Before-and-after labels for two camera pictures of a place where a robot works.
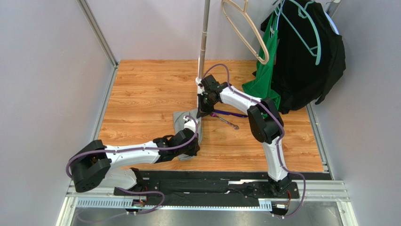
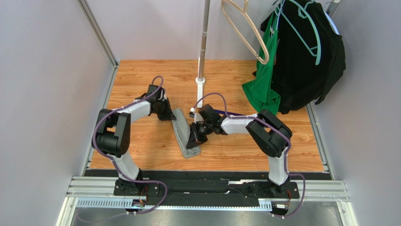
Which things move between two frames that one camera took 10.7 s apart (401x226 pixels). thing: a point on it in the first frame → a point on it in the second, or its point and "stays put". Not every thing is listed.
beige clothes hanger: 244,10 stays put
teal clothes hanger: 303,6 stays put
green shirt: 263,84 stays put
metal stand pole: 204,40 stays put
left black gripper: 195,149 → 168,115
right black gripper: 203,109 → 197,133
